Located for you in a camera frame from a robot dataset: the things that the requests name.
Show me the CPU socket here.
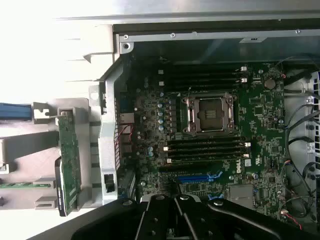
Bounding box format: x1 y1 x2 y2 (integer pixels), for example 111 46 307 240
180 91 238 135

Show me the hard disk blue caddy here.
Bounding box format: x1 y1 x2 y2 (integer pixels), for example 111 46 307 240
0 102 33 123

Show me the black PC case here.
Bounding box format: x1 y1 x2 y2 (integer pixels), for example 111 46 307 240
88 22 320 236

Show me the grey parts rack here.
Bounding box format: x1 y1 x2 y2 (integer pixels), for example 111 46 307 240
0 97 102 211

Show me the perforated metal drive cage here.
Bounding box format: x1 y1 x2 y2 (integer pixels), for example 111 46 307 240
303 71 320 161

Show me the green RAM stick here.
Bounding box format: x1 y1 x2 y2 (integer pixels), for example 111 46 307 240
0 182 55 190

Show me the grey chipset heatsink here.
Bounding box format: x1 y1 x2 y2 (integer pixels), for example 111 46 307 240
229 184 254 204

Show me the green motherboard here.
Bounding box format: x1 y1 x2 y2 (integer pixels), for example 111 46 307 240
118 62 288 227

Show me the blue expansion slot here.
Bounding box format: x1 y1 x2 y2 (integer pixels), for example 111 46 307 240
176 172 224 185

